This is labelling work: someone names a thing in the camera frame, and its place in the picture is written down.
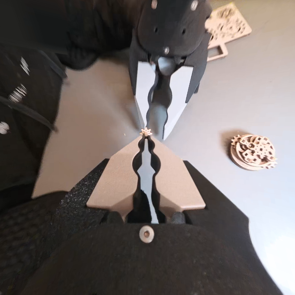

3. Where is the wooden laser-cut part sheet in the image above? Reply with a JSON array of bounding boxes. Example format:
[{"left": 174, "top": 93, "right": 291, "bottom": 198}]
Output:
[{"left": 204, "top": 2, "right": 253, "bottom": 63}]

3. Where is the grey desk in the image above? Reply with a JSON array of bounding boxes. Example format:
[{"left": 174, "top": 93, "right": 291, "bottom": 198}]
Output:
[{"left": 31, "top": 0, "right": 295, "bottom": 295}]

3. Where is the person's left forearm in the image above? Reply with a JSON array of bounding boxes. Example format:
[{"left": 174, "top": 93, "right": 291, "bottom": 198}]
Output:
[{"left": 55, "top": 0, "right": 143, "bottom": 69}]

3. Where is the person's black hoodie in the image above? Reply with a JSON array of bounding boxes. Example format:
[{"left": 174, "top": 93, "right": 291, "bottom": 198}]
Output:
[{"left": 0, "top": 0, "right": 68, "bottom": 209}]

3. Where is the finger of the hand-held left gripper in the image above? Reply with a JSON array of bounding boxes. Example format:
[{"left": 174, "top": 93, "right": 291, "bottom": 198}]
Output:
[
  {"left": 134, "top": 61, "right": 159, "bottom": 129},
  {"left": 162, "top": 65, "right": 194, "bottom": 141}
]

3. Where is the round wooden gear model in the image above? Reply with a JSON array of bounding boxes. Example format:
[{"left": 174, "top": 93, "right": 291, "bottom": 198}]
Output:
[{"left": 230, "top": 134, "right": 278, "bottom": 171}]

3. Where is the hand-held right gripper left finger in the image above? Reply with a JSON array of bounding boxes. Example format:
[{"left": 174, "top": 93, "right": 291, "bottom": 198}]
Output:
[{"left": 86, "top": 135, "right": 147, "bottom": 223}]

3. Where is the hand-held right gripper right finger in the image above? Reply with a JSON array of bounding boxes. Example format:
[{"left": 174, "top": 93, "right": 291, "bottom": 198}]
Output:
[{"left": 148, "top": 135, "right": 206, "bottom": 224}]

